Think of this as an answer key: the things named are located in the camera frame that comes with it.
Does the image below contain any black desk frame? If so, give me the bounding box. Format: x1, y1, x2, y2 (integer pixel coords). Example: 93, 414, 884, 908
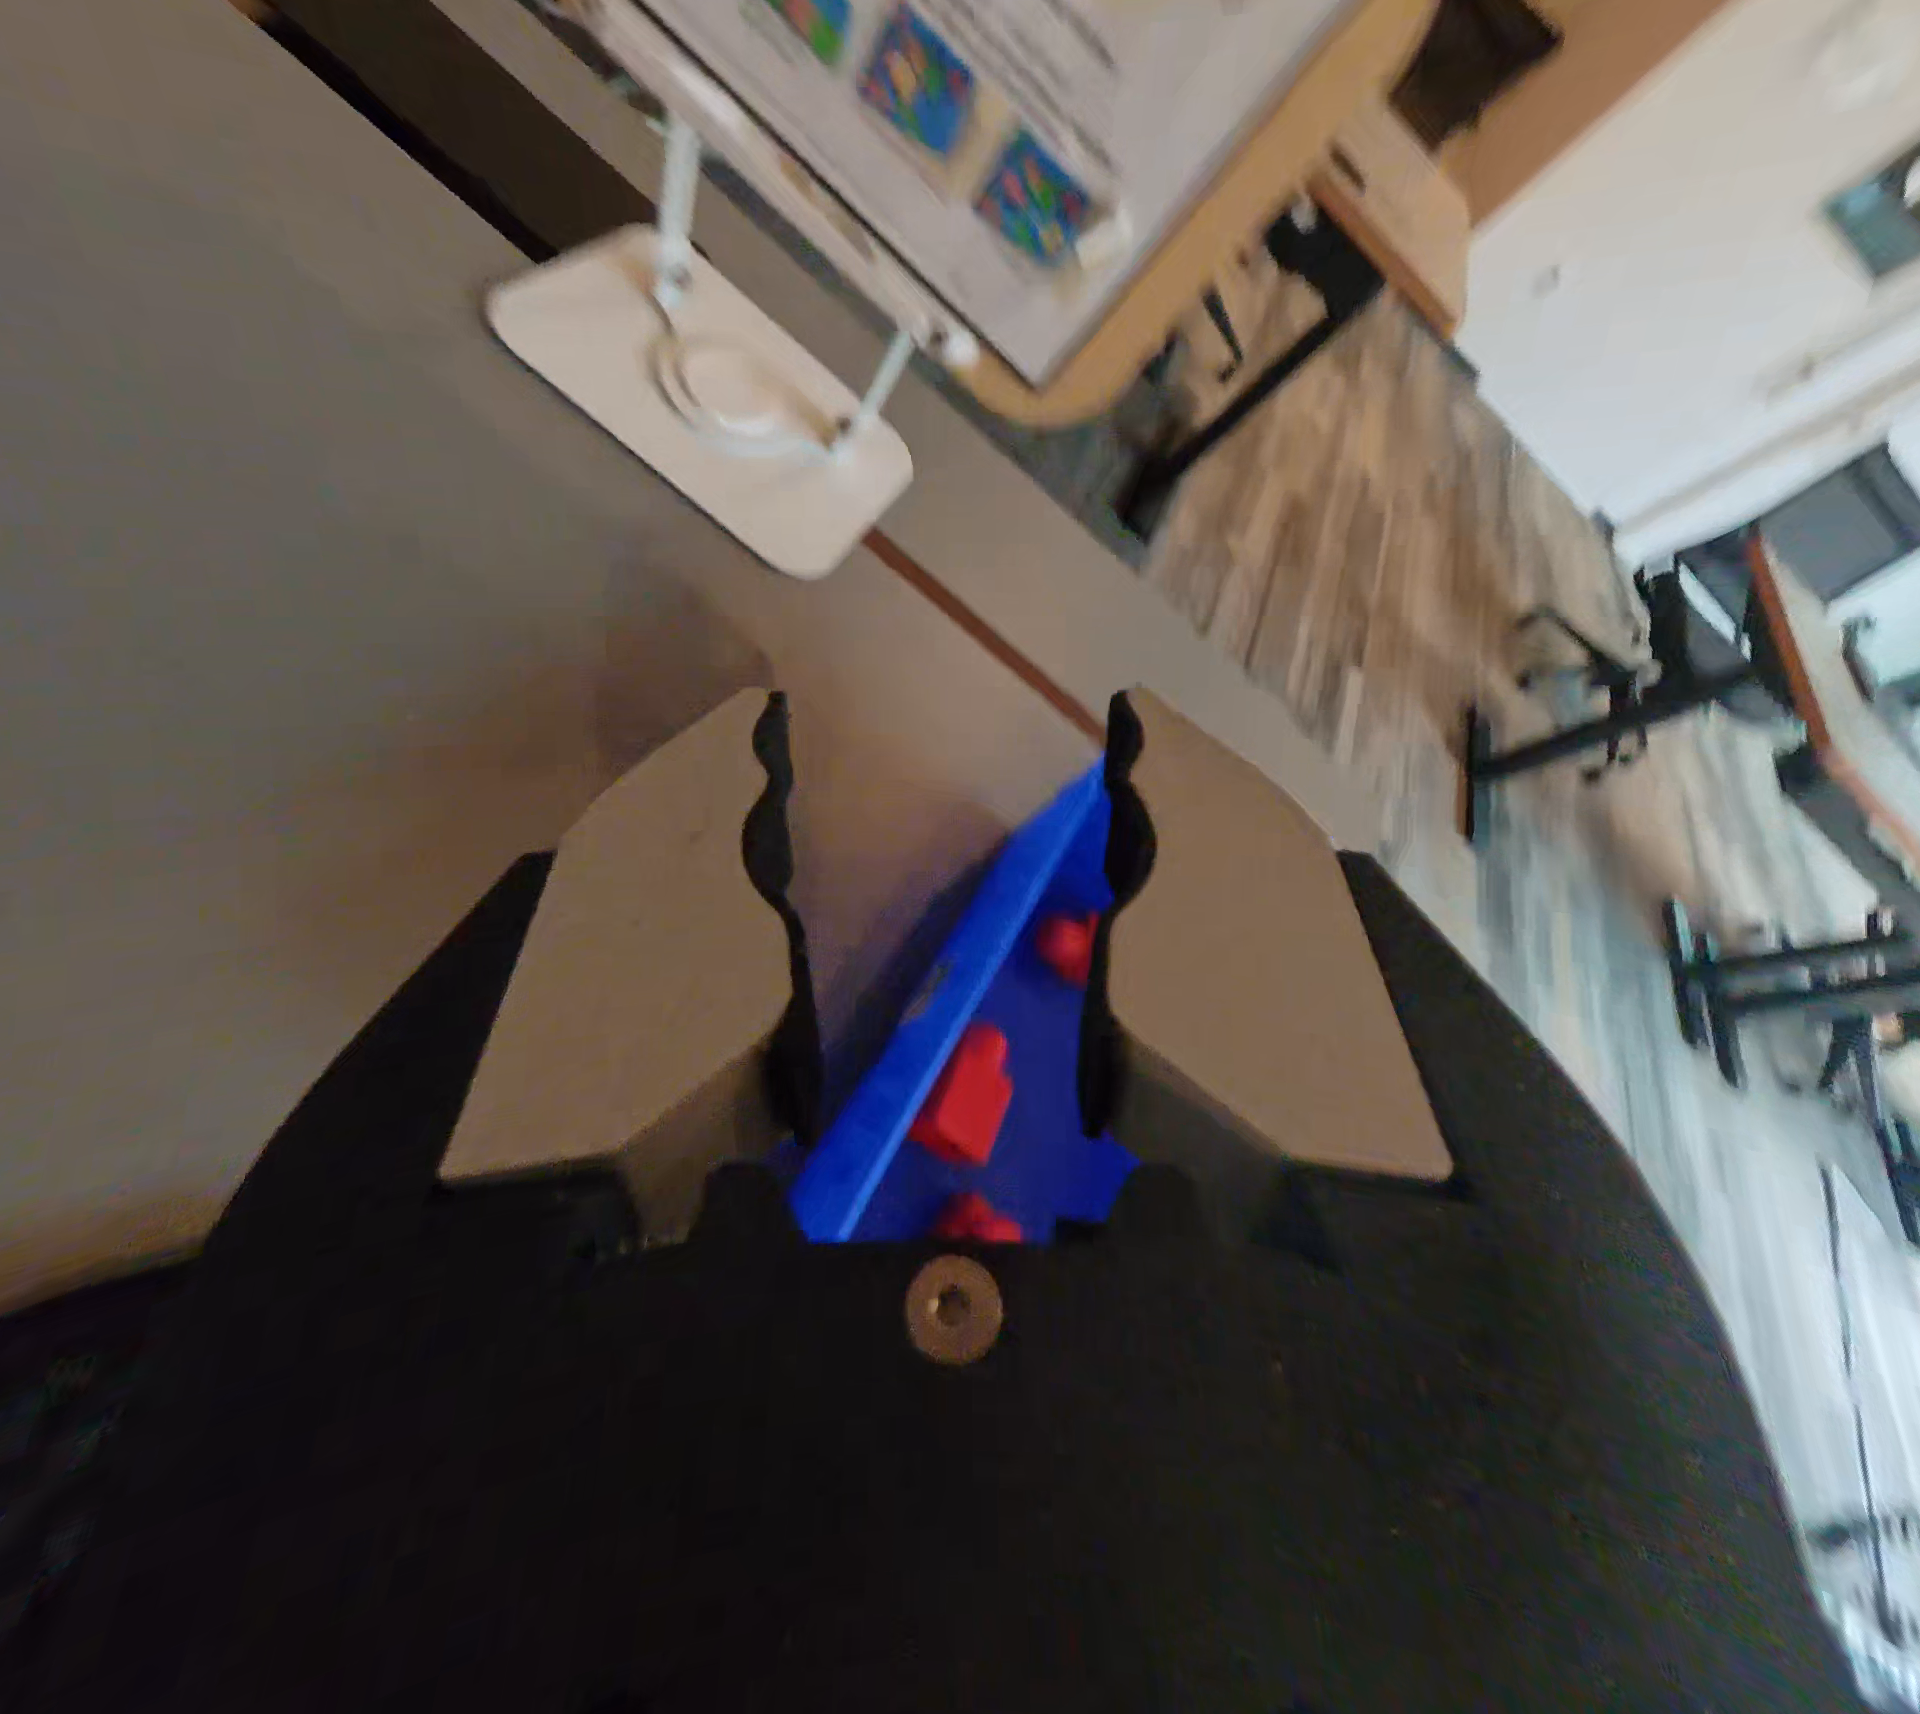
1464, 439, 1920, 832

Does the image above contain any blue plastic bin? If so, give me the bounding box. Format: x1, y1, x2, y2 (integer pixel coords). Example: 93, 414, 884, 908
787, 759, 1140, 1245

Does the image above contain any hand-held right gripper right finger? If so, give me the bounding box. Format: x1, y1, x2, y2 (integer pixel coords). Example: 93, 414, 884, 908
1075, 683, 1460, 1189

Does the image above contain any instruction poster on stand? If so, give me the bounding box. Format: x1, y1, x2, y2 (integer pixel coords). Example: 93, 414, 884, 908
474, 0, 1471, 432

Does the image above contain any wooden table frame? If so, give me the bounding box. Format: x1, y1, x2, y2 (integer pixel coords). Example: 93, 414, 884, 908
1111, 96, 1471, 545

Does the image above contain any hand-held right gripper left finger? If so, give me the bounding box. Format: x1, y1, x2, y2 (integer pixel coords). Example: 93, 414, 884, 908
442, 690, 830, 1195

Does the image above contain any black table cable hatch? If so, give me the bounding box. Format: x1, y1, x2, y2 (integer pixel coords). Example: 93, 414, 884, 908
257, 0, 706, 261

